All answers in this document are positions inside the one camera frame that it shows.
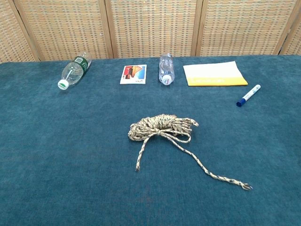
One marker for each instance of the colourful picture card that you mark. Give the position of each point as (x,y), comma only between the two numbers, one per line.
(132,74)

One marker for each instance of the clear bottle with white cap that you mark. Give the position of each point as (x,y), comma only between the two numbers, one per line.
(166,68)

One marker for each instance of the white and yellow booklet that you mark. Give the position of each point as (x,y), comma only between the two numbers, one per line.
(211,73)

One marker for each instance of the blue carpet table cover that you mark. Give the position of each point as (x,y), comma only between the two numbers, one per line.
(70,141)

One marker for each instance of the woven wicker screen panel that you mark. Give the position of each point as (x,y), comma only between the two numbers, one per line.
(152,26)
(244,26)
(9,35)
(295,40)
(63,28)

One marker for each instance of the clear bottle with green label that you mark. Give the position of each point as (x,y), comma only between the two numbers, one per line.
(75,68)

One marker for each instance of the white marker with blue cap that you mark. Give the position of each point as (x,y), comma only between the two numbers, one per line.
(250,94)

